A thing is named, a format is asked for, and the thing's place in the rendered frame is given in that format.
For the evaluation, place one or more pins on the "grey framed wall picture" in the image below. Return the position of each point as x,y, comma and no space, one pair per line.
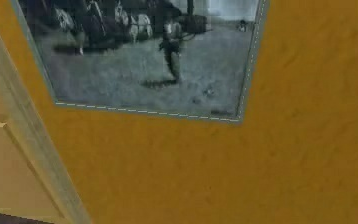
147,66

